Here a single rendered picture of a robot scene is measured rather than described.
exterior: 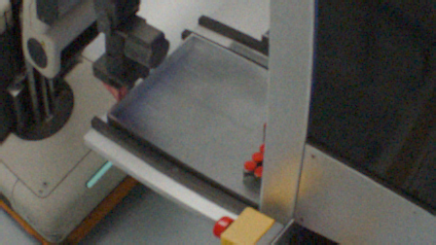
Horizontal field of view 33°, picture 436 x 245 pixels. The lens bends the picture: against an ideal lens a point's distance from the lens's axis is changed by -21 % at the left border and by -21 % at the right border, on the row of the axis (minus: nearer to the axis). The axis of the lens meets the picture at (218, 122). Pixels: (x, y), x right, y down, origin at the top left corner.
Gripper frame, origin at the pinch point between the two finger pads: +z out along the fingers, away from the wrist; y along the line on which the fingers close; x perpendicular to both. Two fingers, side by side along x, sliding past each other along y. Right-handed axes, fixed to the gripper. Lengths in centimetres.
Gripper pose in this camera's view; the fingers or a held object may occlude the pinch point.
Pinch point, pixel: (122, 98)
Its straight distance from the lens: 164.9
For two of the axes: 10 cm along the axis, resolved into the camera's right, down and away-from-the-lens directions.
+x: 5.9, -6.1, 5.4
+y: 8.1, 4.5, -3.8
